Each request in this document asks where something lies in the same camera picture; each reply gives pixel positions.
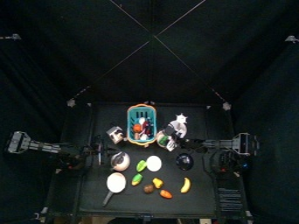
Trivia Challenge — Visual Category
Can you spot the small silver toy pot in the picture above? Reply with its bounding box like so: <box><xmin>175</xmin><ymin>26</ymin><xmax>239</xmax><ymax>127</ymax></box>
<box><xmin>155</xmin><ymin>129</ymin><xmax>174</xmax><ymax>150</ymax></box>

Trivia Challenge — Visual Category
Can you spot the white star-topped object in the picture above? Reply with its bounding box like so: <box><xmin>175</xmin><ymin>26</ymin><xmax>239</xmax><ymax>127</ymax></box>
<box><xmin>166</xmin><ymin>120</ymin><xmax>190</xmax><ymax>140</ymax></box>

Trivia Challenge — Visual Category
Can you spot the silver white toy kettle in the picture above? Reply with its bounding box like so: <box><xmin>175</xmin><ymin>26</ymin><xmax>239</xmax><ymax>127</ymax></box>
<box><xmin>109</xmin><ymin>151</ymin><xmax>132</xmax><ymax>172</ymax></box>

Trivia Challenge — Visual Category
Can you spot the small white grey toy appliance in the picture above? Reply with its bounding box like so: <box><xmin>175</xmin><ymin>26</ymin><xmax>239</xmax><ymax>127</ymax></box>
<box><xmin>105</xmin><ymin>125</ymin><xmax>127</xmax><ymax>144</ymax></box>

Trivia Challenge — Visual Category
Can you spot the white star-topped toy stand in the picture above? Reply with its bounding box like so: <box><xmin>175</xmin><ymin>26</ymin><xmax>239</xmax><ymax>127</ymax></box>
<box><xmin>174</xmin><ymin>113</ymin><xmax>190</xmax><ymax>123</ymax></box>

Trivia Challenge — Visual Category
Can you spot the dark red toy food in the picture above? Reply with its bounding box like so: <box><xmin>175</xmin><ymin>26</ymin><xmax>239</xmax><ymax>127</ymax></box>
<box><xmin>142</xmin><ymin>120</ymin><xmax>154</xmax><ymax>136</ymax></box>

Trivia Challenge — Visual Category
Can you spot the light green toy lettuce leaf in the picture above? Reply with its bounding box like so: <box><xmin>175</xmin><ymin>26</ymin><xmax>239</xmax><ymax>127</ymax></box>
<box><xmin>135</xmin><ymin>159</ymin><xmax>148</xmax><ymax>173</ymax></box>

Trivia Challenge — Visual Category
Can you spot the teal basket with orange rim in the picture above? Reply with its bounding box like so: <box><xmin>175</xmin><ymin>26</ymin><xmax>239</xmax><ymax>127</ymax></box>
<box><xmin>125</xmin><ymin>103</ymin><xmax>158</xmax><ymax>146</ymax></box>

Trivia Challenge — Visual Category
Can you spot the yellow toy corn green husk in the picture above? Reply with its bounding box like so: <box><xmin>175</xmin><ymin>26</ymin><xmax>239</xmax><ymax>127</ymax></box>
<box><xmin>131</xmin><ymin>172</ymin><xmax>144</xmax><ymax>187</ymax></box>

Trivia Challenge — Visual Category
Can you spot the yellow toy bell pepper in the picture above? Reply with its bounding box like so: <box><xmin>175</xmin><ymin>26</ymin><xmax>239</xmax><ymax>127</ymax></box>
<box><xmin>152</xmin><ymin>177</ymin><xmax>164</xmax><ymax>189</ymax></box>

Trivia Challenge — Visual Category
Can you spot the yellow toy banana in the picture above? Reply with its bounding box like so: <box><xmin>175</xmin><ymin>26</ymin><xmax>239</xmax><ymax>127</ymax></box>
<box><xmin>180</xmin><ymin>177</ymin><xmax>192</xmax><ymax>194</ymax></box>

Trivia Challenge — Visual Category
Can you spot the orange toy carrot green top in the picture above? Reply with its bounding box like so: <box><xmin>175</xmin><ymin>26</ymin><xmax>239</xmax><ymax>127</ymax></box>
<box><xmin>159</xmin><ymin>189</ymin><xmax>174</xmax><ymax>200</ymax></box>

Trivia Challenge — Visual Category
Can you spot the white printed label sticker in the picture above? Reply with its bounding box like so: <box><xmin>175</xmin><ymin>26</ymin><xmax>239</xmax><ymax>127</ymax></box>
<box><xmin>216</xmin><ymin>186</ymin><xmax>243</xmax><ymax>214</ymax></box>

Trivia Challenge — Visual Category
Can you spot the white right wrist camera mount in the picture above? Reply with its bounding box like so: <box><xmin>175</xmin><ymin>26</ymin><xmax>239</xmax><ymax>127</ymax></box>
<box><xmin>166</xmin><ymin>139</ymin><xmax>179</xmax><ymax>152</ymax></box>

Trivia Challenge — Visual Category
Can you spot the thin diagonal steel wire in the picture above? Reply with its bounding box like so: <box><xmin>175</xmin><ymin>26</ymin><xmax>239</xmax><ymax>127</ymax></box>
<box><xmin>71</xmin><ymin>0</ymin><xmax>207</xmax><ymax>100</ymax></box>
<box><xmin>108</xmin><ymin>0</ymin><xmax>230</xmax><ymax>103</ymax></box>

